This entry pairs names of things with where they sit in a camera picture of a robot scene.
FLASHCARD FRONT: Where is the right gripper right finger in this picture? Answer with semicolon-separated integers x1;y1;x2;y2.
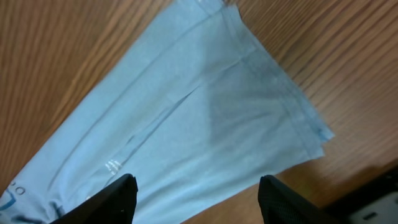
257;175;338;224

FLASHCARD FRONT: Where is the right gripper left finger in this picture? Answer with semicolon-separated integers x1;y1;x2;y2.
52;174;138;224

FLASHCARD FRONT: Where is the light blue printed t-shirt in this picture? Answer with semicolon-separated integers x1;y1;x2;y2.
1;1;333;223

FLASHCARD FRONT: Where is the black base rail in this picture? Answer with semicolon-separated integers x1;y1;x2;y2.
324;167;397;224

